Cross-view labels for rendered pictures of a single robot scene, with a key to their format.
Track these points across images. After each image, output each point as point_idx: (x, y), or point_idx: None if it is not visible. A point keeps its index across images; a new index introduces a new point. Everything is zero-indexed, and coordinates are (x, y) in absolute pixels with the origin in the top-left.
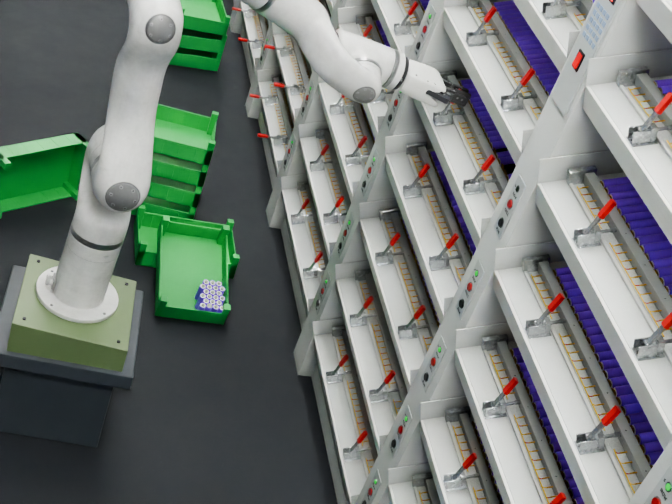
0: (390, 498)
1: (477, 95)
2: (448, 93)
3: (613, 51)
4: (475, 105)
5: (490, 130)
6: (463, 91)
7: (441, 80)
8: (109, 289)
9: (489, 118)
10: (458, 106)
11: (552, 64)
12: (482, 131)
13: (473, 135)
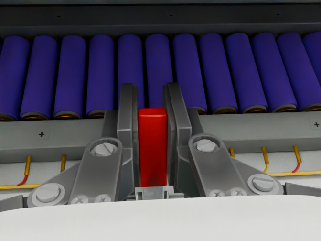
0: None
1: (47, 84)
2: (271, 186)
3: None
4: (109, 102)
5: (263, 92)
6: (177, 101)
7: (203, 211)
8: None
9: (199, 80)
10: (70, 158)
11: None
12: (297, 113)
13: (278, 147)
